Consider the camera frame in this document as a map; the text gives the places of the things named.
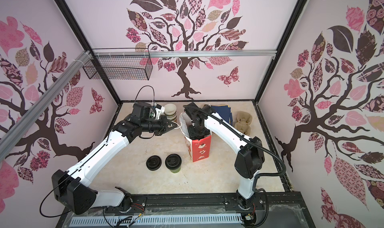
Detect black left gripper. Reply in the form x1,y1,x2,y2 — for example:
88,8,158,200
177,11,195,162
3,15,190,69
141,114,178,136

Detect red white paper takeout bag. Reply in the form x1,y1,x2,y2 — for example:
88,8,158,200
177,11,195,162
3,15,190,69
179,113,212,163

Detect black plastic cup lid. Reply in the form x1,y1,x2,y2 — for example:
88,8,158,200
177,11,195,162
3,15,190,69
165,154,182,171

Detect green paper coffee cup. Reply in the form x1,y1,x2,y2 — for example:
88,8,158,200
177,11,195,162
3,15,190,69
170,168,181,174

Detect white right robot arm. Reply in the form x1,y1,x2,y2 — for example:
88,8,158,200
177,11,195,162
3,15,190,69
184,103,287,210

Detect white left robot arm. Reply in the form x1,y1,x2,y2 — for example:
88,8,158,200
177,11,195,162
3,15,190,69
52,103,178,215

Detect stack of green paper cups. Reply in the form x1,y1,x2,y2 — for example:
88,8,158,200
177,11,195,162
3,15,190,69
164,104,178,122

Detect navy blue paper bags stack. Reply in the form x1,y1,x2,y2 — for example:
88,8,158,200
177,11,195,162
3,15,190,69
211,105,233,126

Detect stack of black cup lids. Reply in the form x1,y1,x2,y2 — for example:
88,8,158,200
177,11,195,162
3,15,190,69
146,155,162,171

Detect brown pulp cup carriers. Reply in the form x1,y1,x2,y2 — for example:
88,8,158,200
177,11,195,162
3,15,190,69
235,111,253,136

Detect black wire mesh basket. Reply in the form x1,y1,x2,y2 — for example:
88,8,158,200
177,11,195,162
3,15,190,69
83,48,154,81

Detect aluminium horizontal rail back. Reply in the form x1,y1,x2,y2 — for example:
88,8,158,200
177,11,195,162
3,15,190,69
93,50,277,58

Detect aluminium diagonal rail left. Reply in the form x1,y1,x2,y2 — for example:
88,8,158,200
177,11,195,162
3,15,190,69
1,51,92,161

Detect white slotted cable duct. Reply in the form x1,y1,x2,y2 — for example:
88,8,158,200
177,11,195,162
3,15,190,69
68,214,243,228

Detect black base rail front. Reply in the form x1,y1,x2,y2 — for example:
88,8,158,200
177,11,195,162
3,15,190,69
56,192,315,228

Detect black vertical frame post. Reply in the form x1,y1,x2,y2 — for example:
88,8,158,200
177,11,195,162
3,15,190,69
54,0,122,106

